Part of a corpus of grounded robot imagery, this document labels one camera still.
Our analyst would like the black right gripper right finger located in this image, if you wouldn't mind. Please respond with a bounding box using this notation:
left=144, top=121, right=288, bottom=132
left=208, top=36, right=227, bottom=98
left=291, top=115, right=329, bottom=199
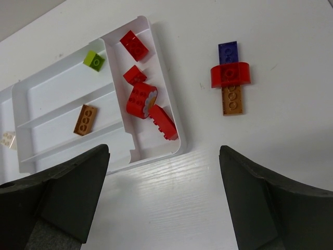
left=219, top=145, right=332, bottom=249

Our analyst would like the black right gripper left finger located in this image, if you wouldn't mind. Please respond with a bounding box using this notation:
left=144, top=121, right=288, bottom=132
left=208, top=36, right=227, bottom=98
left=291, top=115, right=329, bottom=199
left=1, top=144, right=110, bottom=249

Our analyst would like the white lego brick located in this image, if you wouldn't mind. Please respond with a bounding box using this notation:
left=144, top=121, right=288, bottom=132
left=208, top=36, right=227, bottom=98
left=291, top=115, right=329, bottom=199
left=1, top=131, right=17, bottom=150

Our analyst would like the brown lego plate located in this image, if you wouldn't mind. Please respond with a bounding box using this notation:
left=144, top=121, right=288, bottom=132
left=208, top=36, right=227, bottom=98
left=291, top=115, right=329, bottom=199
left=222, top=85, right=244, bottom=116
left=73, top=104, right=98, bottom=136

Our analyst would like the red arch lego brick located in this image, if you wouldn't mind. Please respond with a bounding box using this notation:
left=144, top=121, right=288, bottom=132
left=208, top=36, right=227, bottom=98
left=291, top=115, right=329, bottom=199
left=126, top=82, right=158, bottom=119

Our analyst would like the green lego brick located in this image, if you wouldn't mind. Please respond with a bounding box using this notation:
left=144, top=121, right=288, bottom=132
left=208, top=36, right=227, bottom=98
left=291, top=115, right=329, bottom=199
left=83, top=51, right=105, bottom=72

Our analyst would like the small red lego brick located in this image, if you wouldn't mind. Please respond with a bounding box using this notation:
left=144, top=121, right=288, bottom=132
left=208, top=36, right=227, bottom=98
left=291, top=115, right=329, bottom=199
left=123, top=65, right=147, bottom=86

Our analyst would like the blue lego brick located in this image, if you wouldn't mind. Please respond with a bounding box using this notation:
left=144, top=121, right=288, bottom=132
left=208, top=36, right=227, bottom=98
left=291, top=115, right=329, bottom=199
left=218, top=41, right=239, bottom=65

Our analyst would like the white compartment tray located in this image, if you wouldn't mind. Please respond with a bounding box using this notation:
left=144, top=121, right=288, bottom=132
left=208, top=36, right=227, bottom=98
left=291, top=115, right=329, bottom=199
left=1, top=16, right=187, bottom=182

